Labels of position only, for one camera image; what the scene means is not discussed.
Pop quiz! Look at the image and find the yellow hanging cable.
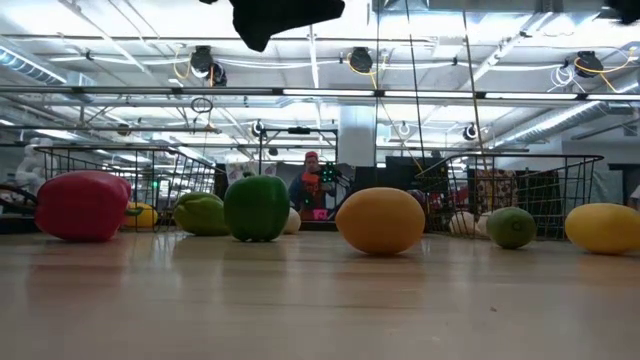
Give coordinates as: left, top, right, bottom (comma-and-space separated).
462, 9, 487, 157

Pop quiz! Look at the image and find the person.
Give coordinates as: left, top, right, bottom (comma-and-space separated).
288, 150, 337, 224

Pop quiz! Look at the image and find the orange citrus fruit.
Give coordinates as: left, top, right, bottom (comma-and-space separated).
334, 186, 427, 257

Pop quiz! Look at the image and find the black gantry frame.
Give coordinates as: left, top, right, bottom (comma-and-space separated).
257, 126, 340, 177

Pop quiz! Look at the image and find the green lime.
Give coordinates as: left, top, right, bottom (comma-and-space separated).
485, 206, 538, 250

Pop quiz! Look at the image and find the black hanging cable loop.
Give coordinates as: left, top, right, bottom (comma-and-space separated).
189, 96, 215, 115

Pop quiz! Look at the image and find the overhead beam with light strips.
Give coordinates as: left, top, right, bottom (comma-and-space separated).
0, 84, 640, 100

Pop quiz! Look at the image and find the white humanoid figure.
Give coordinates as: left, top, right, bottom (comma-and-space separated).
13, 137, 55, 197

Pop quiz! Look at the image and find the red bell pepper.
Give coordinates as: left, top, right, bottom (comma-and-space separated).
34, 169, 145, 244

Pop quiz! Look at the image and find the silver spiral air duct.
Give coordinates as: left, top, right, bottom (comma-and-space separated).
492, 82, 640, 150

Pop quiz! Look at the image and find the white building pillar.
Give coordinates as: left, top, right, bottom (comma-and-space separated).
338, 103, 378, 169

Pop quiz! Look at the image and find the yellow lemon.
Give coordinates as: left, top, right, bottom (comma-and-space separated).
564, 202, 640, 255
124, 200, 159, 230

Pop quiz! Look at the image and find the light green bell pepper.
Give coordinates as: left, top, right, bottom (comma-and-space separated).
173, 192, 231, 237

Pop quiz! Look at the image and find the thin black hanging cable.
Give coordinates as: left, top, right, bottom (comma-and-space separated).
403, 0, 427, 164

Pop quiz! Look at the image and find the floral patterned cloth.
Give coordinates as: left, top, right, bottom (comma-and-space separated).
474, 168, 519, 214

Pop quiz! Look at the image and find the black background screen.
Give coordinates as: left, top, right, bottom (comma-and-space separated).
352, 156, 450, 195

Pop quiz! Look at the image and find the wire mesh basket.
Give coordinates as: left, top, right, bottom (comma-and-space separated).
414, 153, 605, 240
33, 144, 217, 234

